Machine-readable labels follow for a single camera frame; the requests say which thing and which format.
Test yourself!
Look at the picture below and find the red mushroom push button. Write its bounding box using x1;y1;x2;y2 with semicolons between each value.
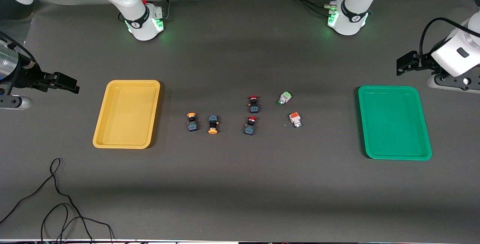
244;117;257;136
247;95;261;114

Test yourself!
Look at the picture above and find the loose thin black cable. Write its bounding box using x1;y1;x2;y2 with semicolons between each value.
0;158;115;244

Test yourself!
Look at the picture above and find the green plastic tray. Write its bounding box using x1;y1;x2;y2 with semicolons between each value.
358;85;432;161

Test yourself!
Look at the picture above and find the dark grey table cover sheet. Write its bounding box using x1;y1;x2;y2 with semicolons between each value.
0;0;480;243

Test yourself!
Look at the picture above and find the yellow plastic tray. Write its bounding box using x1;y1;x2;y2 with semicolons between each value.
93;80;161;150

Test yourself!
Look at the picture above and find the yellow mushroom push button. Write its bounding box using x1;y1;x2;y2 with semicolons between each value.
207;115;220;135
186;112;198;132

